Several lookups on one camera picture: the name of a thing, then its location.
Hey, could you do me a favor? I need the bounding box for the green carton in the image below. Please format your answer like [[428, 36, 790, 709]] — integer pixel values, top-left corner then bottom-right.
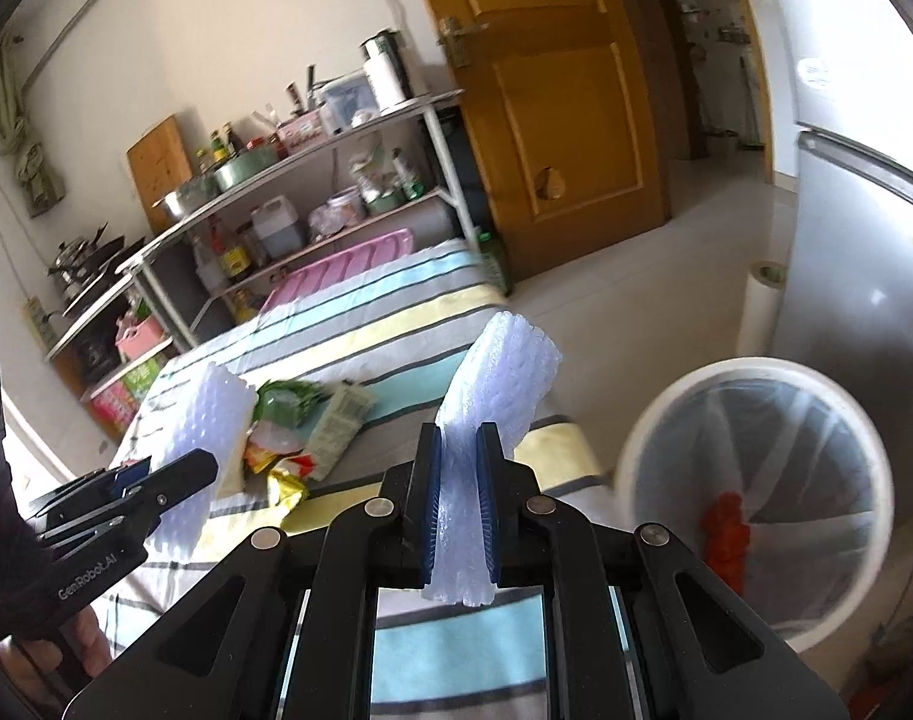
[[122, 356, 165, 402]]

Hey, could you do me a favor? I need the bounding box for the red crumpled wrapper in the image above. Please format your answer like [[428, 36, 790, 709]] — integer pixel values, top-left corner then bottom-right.
[[700, 491, 753, 601]]

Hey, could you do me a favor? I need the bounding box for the pale green snack packet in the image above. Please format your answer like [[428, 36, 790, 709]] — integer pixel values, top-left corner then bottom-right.
[[302, 381, 379, 481]]

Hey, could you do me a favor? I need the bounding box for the metal bowl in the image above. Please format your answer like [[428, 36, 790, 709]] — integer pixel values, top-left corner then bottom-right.
[[152, 184, 218, 218]]

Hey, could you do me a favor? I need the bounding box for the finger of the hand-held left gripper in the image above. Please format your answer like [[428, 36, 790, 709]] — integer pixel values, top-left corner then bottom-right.
[[23, 459, 154, 518], [40, 448, 219, 541]]

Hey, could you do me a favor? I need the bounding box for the clear plastic bin liner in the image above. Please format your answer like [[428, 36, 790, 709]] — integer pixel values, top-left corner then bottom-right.
[[636, 379, 878, 623]]

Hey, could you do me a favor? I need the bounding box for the dark green bottle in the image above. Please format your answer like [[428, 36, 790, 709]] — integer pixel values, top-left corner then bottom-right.
[[475, 229, 513, 297]]

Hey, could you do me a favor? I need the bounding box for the white plastic bag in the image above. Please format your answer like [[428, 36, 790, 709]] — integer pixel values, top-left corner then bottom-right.
[[350, 142, 398, 196]]

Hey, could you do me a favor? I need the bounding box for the clear plastic bottle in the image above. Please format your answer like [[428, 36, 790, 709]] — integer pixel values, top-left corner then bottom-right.
[[190, 236, 229, 293]]

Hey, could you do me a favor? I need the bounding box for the orange snack wrapper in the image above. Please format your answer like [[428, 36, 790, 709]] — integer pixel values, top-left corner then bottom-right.
[[242, 439, 311, 475]]

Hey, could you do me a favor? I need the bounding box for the white metal shelf rack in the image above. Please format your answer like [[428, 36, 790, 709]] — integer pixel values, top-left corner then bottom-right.
[[43, 86, 480, 402]]

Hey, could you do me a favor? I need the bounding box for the dark glass jar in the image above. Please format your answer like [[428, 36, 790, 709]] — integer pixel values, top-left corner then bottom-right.
[[238, 221, 272, 267]]

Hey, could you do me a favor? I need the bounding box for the white trash bin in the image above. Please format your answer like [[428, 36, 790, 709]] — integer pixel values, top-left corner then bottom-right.
[[614, 356, 896, 650]]

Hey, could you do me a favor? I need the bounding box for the metal basin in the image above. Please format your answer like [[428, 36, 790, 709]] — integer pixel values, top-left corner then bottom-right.
[[212, 144, 281, 192]]

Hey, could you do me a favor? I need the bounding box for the white paper roll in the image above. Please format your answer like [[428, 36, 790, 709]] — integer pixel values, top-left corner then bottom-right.
[[737, 261, 788, 361]]

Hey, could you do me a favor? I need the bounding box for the pink plastic basket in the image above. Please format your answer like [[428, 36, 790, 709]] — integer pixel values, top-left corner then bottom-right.
[[277, 111, 330, 157]]

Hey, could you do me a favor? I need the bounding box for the wooden cutting board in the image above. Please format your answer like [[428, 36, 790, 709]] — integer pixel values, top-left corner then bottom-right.
[[127, 115, 197, 235]]

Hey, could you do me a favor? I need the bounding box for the pink plastic tray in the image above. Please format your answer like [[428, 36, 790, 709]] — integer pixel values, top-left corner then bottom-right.
[[260, 227, 414, 316]]

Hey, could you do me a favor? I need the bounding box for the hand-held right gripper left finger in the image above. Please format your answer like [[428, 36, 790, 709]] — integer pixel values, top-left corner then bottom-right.
[[62, 422, 446, 720]]

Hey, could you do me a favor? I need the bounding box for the clear plastic storage box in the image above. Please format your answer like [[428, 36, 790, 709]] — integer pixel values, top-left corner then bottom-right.
[[317, 73, 379, 132]]

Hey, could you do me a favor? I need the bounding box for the red carton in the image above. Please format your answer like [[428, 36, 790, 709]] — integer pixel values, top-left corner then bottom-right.
[[89, 379, 139, 436]]

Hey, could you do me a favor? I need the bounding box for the wooden door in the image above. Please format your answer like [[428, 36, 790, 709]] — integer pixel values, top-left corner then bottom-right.
[[400, 0, 671, 278]]

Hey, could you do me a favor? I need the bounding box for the white foam sheet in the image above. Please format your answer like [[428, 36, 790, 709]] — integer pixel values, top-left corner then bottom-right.
[[145, 361, 257, 557], [421, 309, 563, 608]]

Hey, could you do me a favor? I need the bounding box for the white plastic jug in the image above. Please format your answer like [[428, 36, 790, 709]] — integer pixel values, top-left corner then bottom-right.
[[250, 195, 308, 260]]

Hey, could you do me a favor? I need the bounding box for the grey refrigerator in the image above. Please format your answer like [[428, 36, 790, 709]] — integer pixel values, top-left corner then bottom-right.
[[752, 0, 913, 661]]

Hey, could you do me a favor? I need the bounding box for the green snack wrapper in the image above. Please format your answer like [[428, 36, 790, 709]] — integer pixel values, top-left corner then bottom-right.
[[253, 379, 330, 425]]

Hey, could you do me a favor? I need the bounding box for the soy sauce bottle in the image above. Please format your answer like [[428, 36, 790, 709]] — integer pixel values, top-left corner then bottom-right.
[[217, 221, 254, 282]]

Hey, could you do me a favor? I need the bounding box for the gold snack wrapper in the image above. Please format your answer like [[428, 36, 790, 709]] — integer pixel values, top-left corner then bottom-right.
[[265, 461, 311, 533]]

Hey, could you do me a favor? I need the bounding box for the person's left hand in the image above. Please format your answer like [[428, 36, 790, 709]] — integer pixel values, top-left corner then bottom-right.
[[0, 604, 119, 700]]

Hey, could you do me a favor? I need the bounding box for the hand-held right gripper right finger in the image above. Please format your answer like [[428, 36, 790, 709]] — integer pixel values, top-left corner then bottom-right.
[[475, 422, 851, 720]]

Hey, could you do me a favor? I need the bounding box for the striped tablecloth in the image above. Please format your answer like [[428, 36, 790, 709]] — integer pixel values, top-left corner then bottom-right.
[[100, 236, 638, 720]]

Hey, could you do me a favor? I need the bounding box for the black frying pan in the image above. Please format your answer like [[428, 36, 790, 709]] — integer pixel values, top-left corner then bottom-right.
[[89, 223, 149, 263]]

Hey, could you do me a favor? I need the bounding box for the metal pot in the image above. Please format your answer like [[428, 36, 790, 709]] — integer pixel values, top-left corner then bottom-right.
[[47, 232, 109, 301]]

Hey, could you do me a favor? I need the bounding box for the green glass bottle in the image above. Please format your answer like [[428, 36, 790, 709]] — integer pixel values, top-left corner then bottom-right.
[[392, 150, 426, 200]]

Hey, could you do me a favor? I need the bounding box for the black appliance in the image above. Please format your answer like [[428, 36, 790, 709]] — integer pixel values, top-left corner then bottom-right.
[[434, 109, 488, 237]]

